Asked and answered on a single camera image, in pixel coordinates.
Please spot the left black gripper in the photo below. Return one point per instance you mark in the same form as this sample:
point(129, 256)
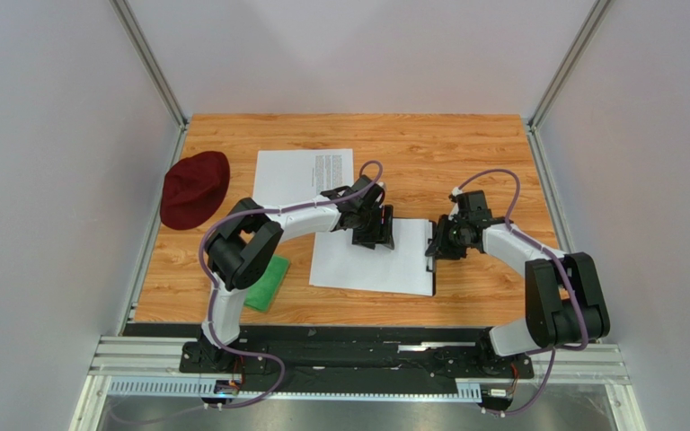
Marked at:
point(369, 241)

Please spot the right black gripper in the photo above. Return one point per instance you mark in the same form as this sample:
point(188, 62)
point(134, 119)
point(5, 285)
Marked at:
point(436, 247)

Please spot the black clipboard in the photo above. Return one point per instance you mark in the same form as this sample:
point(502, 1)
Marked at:
point(431, 267)

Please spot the printed white paper sheet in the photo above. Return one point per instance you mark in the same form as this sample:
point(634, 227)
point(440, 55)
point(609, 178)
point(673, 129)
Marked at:
point(292, 176)

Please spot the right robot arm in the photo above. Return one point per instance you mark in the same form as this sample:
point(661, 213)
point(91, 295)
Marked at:
point(564, 302)

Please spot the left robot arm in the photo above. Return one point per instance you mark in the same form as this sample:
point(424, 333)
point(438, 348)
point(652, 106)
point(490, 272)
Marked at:
point(236, 251)

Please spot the green cloth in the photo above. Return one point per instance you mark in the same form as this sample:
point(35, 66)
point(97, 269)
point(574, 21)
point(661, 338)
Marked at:
point(261, 295)

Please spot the dark red beret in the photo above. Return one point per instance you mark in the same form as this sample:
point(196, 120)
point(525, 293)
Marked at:
point(194, 189)

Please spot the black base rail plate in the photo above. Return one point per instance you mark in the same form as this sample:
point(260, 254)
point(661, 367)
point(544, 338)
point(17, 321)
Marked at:
point(253, 335)

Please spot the slotted cable duct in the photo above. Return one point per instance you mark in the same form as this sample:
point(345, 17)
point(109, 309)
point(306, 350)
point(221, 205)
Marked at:
point(194, 387)

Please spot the right frame post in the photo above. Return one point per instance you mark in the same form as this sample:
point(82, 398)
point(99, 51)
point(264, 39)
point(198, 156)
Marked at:
point(583, 38)

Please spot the frame post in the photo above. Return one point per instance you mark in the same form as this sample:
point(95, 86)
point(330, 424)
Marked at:
point(583, 38)
point(138, 39)

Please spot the aluminium frame rail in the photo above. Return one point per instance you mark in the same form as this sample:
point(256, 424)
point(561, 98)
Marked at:
point(352, 365)

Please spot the left frame post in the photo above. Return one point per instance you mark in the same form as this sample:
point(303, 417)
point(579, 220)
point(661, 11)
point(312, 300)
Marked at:
point(138, 39)

